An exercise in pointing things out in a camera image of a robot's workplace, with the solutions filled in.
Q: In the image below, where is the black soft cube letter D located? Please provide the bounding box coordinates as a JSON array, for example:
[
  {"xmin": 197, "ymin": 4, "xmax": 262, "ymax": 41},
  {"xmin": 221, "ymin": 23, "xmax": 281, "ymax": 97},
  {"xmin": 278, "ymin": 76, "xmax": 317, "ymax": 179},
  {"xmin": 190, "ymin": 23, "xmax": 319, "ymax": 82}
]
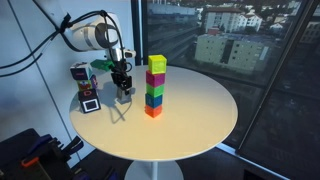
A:
[{"xmin": 77, "ymin": 88, "xmax": 102, "ymax": 115}]

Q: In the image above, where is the magenta block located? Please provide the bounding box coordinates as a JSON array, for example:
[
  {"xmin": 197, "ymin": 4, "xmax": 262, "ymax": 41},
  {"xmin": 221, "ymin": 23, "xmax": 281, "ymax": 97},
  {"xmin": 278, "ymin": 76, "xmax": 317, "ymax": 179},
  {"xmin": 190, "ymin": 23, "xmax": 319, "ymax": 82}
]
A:
[{"xmin": 145, "ymin": 69, "xmax": 166, "ymax": 88}]

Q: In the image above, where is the soft cube with orange face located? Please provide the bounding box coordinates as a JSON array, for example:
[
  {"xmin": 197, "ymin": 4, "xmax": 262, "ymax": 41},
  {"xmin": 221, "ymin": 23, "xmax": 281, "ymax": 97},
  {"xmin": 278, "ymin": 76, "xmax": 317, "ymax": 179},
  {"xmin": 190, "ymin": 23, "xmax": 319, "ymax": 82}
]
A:
[{"xmin": 76, "ymin": 74, "xmax": 99, "ymax": 92}]

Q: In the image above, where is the black equipment case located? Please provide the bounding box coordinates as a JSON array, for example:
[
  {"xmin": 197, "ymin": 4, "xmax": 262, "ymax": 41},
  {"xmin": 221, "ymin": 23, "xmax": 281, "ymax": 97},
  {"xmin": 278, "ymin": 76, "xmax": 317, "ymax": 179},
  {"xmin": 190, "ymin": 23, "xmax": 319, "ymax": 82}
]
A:
[{"xmin": 0, "ymin": 128, "xmax": 84, "ymax": 180}]

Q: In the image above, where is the gray block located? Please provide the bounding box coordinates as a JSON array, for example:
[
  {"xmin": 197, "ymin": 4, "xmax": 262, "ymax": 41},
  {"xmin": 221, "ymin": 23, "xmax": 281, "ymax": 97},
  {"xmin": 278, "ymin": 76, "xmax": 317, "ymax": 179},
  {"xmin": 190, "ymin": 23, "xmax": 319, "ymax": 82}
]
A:
[{"xmin": 116, "ymin": 88, "xmax": 135, "ymax": 105}]

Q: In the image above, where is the blue block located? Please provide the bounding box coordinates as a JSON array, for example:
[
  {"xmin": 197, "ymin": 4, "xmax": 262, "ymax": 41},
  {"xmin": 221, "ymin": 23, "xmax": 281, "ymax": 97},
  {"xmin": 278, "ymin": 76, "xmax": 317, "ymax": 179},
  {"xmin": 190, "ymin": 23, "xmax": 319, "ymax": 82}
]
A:
[{"xmin": 144, "ymin": 93, "xmax": 164, "ymax": 109}]

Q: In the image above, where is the orange clamp handle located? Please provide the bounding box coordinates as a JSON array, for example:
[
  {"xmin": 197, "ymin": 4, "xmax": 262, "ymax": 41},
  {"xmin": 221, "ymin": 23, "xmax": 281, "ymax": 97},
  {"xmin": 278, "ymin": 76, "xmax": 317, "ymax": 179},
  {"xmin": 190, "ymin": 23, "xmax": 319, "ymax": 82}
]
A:
[{"xmin": 21, "ymin": 156, "xmax": 41, "ymax": 168}]

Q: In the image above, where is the blue clamp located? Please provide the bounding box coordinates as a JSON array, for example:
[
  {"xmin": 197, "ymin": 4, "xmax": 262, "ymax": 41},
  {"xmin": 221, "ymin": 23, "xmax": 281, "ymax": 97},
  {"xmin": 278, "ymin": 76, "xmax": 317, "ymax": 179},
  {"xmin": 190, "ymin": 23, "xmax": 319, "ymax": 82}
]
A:
[{"xmin": 27, "ymin": 133, "xmax": 54, "ymax": 155}]

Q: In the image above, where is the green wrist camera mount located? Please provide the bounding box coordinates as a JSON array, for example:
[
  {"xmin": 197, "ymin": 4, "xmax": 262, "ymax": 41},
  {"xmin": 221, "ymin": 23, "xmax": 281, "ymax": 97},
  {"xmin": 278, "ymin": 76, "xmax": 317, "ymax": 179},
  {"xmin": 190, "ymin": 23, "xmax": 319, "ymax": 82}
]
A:
[{"xmin": 90, "ymin": 58, "xmax": 116, "ymax": 72}]

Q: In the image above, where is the orange block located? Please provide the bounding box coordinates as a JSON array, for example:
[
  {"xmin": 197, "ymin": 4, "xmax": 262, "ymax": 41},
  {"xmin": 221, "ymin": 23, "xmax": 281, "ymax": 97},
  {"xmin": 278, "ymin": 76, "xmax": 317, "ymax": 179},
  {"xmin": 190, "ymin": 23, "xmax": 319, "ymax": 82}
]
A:
[{"xmin": 144, "ymin": 104, "xmax": 164, "ymax": 119}]

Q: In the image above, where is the dark window frame post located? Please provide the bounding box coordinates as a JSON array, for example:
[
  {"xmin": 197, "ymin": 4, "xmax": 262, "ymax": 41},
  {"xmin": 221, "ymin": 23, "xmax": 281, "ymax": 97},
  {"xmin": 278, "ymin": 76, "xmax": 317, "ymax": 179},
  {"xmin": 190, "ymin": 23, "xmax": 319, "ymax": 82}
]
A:
[
  {"xmin": 234, "ymin": 0, "xmax": 320, "ymax": 156},
  {"xmin": 130, "ymin": 0, "xmax": 149, "ymax": 66}
]

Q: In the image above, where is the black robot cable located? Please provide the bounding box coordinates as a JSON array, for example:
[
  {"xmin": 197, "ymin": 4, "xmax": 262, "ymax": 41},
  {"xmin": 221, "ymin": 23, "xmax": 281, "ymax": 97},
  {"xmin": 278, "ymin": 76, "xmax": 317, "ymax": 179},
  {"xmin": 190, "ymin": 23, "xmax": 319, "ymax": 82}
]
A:
[
  {"xmin": 0, "ymin": 49, "xmax": 46, "ymax": 79},
  {"xmin": 0, "ymin": 9, "xmax": 127, "ymax": 72}
]

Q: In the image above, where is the yellow block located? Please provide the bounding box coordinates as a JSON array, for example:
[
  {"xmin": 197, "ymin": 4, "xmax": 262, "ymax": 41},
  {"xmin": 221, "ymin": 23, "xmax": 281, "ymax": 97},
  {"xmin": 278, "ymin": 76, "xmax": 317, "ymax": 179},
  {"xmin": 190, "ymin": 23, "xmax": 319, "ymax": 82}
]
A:
[{"xmin": 148, "ymin": 54, "xmax": 168, "ymax": 75}]

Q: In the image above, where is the pale apartment building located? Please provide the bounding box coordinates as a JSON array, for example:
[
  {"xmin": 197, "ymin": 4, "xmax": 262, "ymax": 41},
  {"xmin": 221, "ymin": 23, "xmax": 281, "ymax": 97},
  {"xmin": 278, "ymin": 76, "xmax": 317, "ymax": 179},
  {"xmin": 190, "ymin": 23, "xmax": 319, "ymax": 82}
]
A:
[{"xmin": 194, "ymin": 33, "xmax": 270, "ymax": 75}]

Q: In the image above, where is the green block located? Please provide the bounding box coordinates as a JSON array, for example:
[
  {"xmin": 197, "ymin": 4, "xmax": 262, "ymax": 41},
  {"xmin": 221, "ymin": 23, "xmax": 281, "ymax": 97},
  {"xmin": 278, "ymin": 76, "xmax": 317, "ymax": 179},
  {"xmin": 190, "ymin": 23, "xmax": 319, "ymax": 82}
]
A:
[{"xmin": 145, "ymin": 83, "xmax": 165, "ymax": 98}]

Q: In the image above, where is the white table pedestal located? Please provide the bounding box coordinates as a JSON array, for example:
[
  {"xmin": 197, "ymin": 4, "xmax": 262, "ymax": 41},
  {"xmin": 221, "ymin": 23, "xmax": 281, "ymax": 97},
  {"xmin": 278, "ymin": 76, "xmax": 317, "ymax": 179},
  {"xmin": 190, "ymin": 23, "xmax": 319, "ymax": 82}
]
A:
[{"xmin": 124, "ymin": 160, "xmax": 185, "ymax": 180}]

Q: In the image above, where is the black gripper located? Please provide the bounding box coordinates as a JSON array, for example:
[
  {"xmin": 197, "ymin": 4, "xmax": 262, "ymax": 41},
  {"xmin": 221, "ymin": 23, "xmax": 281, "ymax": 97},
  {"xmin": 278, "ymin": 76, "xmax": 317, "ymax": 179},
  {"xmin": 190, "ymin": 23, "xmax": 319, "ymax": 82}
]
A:
[{"xmin": 110, "ymin": 60, "xmax": 136, "ymax": 100}]

